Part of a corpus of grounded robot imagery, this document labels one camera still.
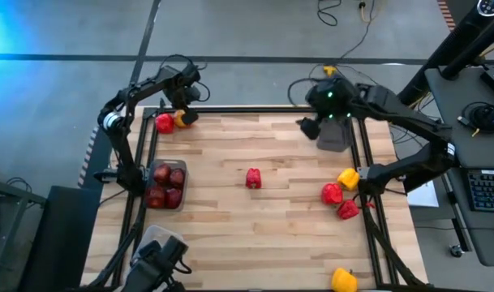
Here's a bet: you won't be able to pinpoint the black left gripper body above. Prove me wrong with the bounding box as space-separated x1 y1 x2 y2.
157 64 202 109

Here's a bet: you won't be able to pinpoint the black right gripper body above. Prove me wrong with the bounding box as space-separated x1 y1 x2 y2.
304 75 359 122

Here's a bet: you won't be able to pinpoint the dark red apple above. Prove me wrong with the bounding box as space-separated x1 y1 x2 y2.
164 187 183 209
153 163 172 184
169 168 187 188
145 186 166 209

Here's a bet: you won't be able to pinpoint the grey plastic bin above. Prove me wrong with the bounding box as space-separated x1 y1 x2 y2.
316 115 353 153

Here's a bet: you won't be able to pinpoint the bright red apple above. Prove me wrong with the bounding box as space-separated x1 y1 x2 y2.
154 113 175 135

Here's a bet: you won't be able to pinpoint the clear plastic bin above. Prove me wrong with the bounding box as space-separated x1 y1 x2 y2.
144 158 189 213

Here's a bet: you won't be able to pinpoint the yellow bell pepper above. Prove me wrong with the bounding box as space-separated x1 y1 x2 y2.
330 267 359 292
337 168 360 191

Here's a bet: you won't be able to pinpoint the large red bell pepper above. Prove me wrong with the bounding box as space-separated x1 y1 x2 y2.
320 182 344 206

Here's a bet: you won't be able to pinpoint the clear plastic container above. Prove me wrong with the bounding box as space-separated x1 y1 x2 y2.
131 225 178 264

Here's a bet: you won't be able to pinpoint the white paper sheet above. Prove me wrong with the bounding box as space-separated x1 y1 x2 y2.
406 180 440 208

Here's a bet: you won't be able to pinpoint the black tower fan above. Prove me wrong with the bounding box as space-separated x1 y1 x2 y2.
398 0 494 105

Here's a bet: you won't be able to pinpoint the dark grey desk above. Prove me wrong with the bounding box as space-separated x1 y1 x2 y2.
424 67 494 267

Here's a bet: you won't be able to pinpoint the black round stand base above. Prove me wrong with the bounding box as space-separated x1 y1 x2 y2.
459 101 494 135

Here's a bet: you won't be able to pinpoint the black computer keyboard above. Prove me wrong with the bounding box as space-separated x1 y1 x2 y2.
466 169 494 213

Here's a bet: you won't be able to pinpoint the black cabinet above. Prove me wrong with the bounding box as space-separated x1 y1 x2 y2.
18 185 102 292

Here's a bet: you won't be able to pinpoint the dark side table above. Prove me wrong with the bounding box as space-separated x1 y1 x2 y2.
0 164 48 292

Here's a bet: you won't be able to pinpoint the black aluminium table frame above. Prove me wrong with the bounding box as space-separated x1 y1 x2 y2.
84 105 428 292

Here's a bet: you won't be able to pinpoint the black floor cable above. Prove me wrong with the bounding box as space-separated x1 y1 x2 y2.
316 0 343 28

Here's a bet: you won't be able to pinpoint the black device with cables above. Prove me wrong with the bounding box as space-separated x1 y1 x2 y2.
120 234 193 292

